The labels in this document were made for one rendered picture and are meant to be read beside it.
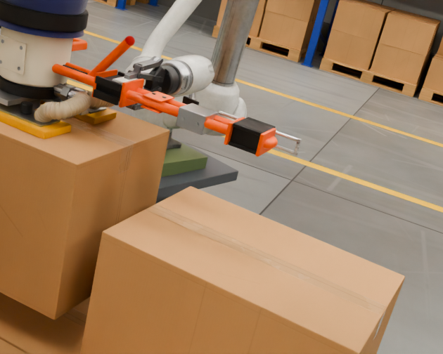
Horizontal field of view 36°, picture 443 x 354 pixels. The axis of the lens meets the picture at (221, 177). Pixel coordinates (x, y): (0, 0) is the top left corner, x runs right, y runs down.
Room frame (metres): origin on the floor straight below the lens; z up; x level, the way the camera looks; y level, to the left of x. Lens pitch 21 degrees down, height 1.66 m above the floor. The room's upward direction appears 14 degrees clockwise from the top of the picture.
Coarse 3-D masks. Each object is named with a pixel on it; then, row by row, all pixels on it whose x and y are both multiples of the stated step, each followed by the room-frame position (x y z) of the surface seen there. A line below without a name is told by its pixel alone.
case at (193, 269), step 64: (192, 192) 1.65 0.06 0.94; (128, 256) 1.30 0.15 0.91; (192, 256) 1.32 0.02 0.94; (256, 256) 1.39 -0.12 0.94; (320, 256) 1.47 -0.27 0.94; (128, 320) 1.29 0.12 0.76; (192, 320) 1.23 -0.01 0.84; (256, 320) 1.18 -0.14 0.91; (320, 320) 1.18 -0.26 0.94; (384, 320) 1.35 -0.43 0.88
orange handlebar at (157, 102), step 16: (80, 48) 1.87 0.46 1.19; (80, 80) 1.56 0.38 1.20; (128, 96) 1.51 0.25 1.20; (144, 96) 1.49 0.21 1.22; (160, 96) 1.51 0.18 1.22; (160, 112) 1.48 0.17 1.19; (176, 112) 1.46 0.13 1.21; (208, 128) 1.43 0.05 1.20; (224, 128) 1.42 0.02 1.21; (272, 144) 1.39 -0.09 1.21
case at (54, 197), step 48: (0, 144) 1.42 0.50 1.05; (48, 144) 1.42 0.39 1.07; (96, 144) 1.49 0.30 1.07; (144, 144) 1.60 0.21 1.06; (0, 192) 1.42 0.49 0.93; (48, 192) 1.37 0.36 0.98; (96, 192) 1.43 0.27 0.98; (144, 192) 1.65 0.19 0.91; (0, 240) 1.41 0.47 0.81; (48, 240) 1.36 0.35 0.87; (96, 240) 1.46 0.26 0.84; (0, 288) 1.41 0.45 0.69; (48, 288) 1.36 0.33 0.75
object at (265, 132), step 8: (240, 120) 1.44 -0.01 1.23; (248, 120) 1.45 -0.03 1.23; (232, 128) 1.41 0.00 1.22; (240, 128) 1.40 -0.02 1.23; (248, 128) 1.39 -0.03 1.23; (256, 128) 1.41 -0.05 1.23; (264, 128) 1.42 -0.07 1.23; (272, 128) 1.44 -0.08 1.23; (232, 136) 1.41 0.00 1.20; (240, 136) 1.40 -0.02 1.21; (248, 136) 1.39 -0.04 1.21; (256, 136) 1.39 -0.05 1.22; (264, 136) 1.38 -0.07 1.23; (232, 144) 1.40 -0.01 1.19; (240, 144) 1.40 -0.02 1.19; (248, 144) 1.39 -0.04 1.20; (256, 144) 1.39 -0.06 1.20; (256, 152) 1.37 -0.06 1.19; (264, 152) 1.40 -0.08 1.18
